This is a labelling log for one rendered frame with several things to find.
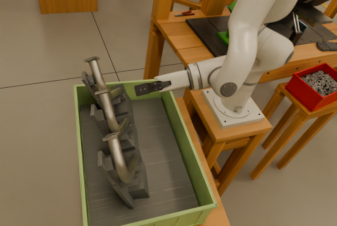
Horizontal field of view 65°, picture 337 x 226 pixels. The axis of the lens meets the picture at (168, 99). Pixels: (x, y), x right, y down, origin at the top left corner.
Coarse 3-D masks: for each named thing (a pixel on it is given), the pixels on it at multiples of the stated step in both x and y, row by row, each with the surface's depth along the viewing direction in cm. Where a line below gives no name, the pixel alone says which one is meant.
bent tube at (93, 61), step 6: (84, 60) 90; (90, 60) 91; (96, 60) 92; (90, 66) 92; (96, 66) 92; (96, 72) 91; (96, 78) 92; (102, 78) 92; (96, 84) 93; (102, 84) 92; (114, 90) 106; (120, 90) 113; (114, 96) 101
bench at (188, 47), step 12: (180, 12) 187; (192, 12) 190; (228, 12) 199; (156, 24) 175; (168, 24) 173; (180, 24) 176; (324, 24) 213; (156, 36) 184; (168, 36) 164; (180, 36) 166; (192, 36) 168; (156, 48) 192; (180, 48) 157; (192, 48) 159; (204, 48) 161; (156, 60) 201; (180, 60) 154; (192, 60) 150; (144, 72) 216; (156, 72) 211
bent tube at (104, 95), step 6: (102, 90) 79; (108, 90) 80; (102, 96) 80; (108, 96) 81; (102, 102) 81; (108, 102) 81; (108, 108) 81; (108, 114) 81; (114, 114) 83; (108, 120) 81; (114, 120) 82; (126, 120) 101; (114, 126) 82; (120, 126) 90; (126, 126) 97; (114, 132) 84
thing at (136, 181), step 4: (124, 160) 90; (128, 160) 91; (140, 164) 92; (136, 168) 90; (140, 168) 90; (136, 176) 82; (120, 180) 80; (132, 180) 80; (136, 180) 80; (120, 184) 80; (124, 184) 80; (128, 184) 81; (132, 184) 81
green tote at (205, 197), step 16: (144, 80) 121; (80, 96) 116; (144, 96) 128; (160, 96) 131; (80, 112) 122; (176, 112) 112; (80, 128) 110; (176, 128) 114; (80, 144) 93; (192, 144) 100; (80, 160) 88; (192, 160) 100; (80, 176) 85; (192, 176) 102; (208, 192) 89; (192, 208) 83; (208, 208) 84; (128, 224) 77; (144, 224) 78; (160, 224) 84; (176, 224) 88; (192, 224) 94
